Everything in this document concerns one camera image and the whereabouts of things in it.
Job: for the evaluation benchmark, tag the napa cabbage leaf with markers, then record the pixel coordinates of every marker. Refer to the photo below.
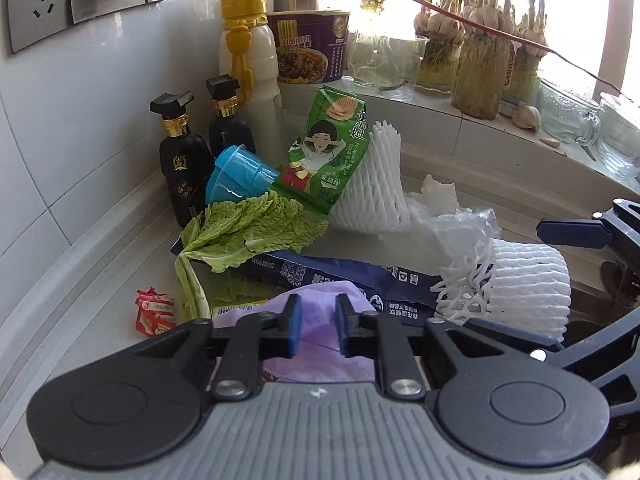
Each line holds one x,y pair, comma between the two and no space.
245,230

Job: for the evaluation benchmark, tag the white foam fruit net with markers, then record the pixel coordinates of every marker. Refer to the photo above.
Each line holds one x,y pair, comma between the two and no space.
372,185
525,285

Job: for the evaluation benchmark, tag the grey wall socket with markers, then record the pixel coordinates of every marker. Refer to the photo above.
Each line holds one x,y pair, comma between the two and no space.
37,5

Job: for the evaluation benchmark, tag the purple instant noodle cup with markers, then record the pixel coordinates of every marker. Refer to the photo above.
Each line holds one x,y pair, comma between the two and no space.
310,50

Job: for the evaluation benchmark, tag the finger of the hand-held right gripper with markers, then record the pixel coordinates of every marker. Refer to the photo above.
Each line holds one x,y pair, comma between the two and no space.
537,355
570,232

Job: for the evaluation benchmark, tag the green chip bag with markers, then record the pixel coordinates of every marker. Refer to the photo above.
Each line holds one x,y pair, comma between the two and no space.
320,160

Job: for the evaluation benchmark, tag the clear plastic cup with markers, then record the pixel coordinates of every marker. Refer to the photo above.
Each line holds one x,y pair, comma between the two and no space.
385,60

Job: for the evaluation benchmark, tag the sprouting garlic jars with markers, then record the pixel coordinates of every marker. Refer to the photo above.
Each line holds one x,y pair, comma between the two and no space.
450,11

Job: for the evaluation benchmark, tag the small garlic clove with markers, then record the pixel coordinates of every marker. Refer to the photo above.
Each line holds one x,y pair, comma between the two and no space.
550,142

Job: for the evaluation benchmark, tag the dark blue packet wrapper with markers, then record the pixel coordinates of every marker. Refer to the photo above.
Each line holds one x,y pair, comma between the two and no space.
340,280

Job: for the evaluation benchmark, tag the small clear cup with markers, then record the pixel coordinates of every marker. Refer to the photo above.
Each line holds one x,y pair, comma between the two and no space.
399,91

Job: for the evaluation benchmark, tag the white tissue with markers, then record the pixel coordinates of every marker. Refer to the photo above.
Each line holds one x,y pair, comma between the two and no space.
440,192

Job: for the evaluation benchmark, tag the sprouting garlic in cup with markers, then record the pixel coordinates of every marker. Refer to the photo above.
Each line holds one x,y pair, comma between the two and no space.
440,60
525,60
482,75

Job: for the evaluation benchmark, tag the glass jar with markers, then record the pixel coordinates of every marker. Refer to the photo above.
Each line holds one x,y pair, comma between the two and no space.
620,135

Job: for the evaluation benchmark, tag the clear plastic bag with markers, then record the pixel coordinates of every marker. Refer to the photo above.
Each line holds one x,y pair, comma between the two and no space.
450,232

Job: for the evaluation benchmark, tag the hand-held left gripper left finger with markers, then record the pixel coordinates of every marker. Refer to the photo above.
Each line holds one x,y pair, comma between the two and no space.
292,327

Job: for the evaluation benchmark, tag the clear drinking glass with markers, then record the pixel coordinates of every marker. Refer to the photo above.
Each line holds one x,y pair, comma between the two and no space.
287,130

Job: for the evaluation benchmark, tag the purple plastic bag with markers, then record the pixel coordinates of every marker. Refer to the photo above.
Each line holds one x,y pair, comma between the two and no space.
317,320

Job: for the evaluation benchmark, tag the glass mug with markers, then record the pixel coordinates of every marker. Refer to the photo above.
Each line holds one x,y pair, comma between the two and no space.
567,115

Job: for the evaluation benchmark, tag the dark bottle with gold collar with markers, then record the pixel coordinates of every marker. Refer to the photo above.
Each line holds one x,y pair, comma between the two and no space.
227,125
182,170

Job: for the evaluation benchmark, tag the red wrapper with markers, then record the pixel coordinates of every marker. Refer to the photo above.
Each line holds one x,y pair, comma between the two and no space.
155,312

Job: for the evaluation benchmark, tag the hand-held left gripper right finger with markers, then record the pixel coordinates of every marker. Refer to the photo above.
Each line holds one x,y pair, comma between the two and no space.
345,332

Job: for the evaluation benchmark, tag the white bottle with yellow cap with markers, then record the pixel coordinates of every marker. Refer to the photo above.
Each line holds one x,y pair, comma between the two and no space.
255,55

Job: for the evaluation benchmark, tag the blue plastic cup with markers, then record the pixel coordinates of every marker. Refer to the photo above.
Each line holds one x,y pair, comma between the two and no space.
237,172

